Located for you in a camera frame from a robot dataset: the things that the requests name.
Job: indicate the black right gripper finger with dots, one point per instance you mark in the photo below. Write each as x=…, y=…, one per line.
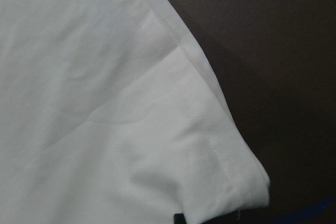
x=179, y=219

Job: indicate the cream long-sleeve cat shirt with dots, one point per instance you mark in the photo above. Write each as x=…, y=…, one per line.
x=111, y=113

